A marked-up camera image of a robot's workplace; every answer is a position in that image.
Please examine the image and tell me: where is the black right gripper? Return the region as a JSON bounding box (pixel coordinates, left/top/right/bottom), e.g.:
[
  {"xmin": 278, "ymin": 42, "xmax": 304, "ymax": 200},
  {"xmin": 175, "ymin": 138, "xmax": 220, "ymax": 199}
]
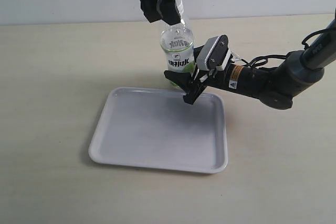
[{"xmin": 164, "ymin": 46, "xmax": 227, "ymax": 105}]

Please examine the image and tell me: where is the clear plastic water bottle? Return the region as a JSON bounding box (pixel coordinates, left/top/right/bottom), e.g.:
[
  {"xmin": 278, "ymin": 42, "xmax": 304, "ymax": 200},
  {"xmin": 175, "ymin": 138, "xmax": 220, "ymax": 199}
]
[{"xmin": 160, "ymin": 0, "xmax": 195, "ymax": 74}]

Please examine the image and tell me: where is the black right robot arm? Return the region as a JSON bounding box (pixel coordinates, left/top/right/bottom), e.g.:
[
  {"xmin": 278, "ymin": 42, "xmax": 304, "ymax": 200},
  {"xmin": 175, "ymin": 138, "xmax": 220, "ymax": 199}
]
[{"xmin": 164, "ymin": 20, "xmax": 335, "ymax": 110}]

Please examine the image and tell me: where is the white rectangular tray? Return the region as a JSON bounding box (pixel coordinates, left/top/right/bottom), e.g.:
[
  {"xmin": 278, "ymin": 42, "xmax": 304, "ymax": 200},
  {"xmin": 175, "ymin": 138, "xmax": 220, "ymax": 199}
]
[{"xmin": 88, "ymin": 87, "xmax": 228, "ymax": 174}]

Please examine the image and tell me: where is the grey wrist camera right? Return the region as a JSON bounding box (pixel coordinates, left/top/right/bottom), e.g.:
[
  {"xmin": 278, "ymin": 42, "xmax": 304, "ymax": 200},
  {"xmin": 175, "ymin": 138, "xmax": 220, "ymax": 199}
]
[{"xmin": 196, "ymin": 35, "xmax": 232, "ymax": 71}]

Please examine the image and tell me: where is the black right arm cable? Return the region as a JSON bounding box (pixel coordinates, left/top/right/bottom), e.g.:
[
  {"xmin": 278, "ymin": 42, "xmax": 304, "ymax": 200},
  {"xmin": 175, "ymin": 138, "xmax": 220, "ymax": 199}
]
[{"xmin": 230, "ymin": 28, "xmax": 336, "ymax": 70}]

